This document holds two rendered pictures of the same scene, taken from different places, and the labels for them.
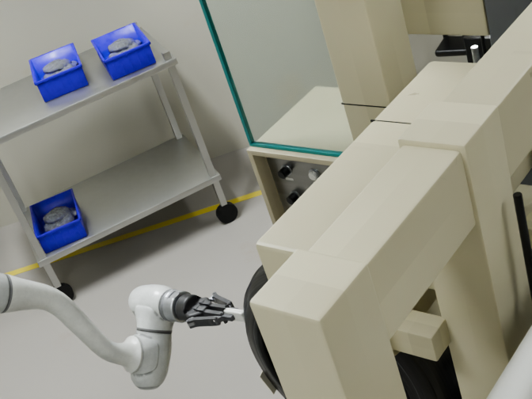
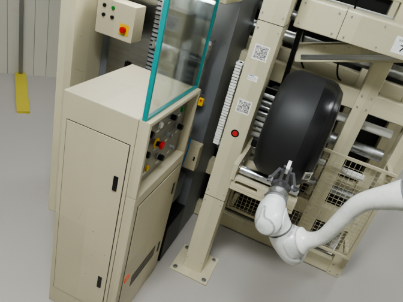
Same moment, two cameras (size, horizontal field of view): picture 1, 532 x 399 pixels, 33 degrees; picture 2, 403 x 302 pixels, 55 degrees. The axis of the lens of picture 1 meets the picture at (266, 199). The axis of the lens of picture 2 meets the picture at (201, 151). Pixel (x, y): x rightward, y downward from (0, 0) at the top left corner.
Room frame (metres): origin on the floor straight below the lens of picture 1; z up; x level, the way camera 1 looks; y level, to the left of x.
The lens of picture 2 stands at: (3.05, 1.21, 1.92)
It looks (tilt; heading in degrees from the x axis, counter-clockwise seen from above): 28 degrees down; 236
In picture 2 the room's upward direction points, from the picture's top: 16 degrees clockwise
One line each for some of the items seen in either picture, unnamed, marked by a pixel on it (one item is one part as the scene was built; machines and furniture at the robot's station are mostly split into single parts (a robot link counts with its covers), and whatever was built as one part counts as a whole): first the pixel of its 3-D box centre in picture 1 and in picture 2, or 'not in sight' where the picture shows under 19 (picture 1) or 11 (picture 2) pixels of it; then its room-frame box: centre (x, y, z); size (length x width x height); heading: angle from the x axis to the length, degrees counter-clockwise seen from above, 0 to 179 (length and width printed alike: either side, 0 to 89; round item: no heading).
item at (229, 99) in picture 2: not in sight; (228, 104); (1.91, -0.37, 1.19); 0.05 x 0.04 x 0.48; 43
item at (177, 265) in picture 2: not in sight; (195, 262); (1.83, -0.32, 0.01); 0.27 x 0.27 x 0.02; 43
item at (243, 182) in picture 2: not in sight; (264, 189); (1.75, -0.06, 0.83); 0.36 x 0.09 x 0.06; 133
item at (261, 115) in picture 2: not in sight; (259, 112); (1.52, -0.57, 1.05); 0.20 x 0.15 x 0.30; 133
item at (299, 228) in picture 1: (417, 183); (356, 27); (1.34, -0.26, 1.71); 0.61 x 0.25 x 0.15; 133
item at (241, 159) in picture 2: not in sight; (243, 157); (1.77, -0.28, 0.90); 0.40 x 0.03 x 0.10; 43
